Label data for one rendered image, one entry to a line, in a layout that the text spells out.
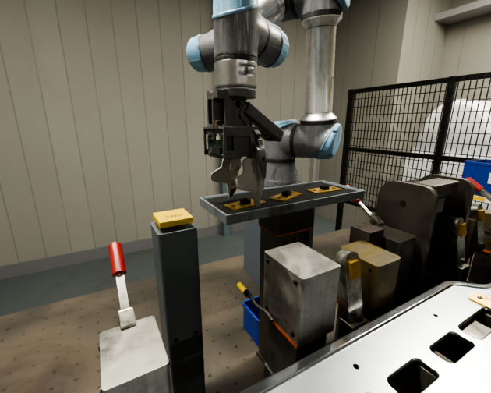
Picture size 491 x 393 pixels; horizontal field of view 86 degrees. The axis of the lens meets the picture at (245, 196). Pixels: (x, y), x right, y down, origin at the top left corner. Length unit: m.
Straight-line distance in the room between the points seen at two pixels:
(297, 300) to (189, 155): 2.66
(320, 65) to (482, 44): 3.07
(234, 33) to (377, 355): 0.53
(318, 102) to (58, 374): 1.03
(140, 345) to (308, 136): 0.73
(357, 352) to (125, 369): 0.31
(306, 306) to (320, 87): 0.65
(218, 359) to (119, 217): 2.33
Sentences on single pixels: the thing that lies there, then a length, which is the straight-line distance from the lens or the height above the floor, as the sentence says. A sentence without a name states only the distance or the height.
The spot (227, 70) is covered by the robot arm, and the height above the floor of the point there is 1.40.
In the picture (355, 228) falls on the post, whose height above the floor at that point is 1.10.
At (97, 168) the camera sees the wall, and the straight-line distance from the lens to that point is 2.87.
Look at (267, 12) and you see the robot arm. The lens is 0.85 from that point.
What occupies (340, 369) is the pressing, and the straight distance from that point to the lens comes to 0.45.
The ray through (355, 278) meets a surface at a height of 1.07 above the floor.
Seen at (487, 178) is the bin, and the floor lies 1.10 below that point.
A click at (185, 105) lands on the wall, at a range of 2.97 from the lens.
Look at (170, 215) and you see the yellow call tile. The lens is 0.50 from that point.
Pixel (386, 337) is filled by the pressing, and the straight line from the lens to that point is 0.52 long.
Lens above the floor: 1.32
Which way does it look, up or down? 15 degrees down
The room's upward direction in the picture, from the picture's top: straight up
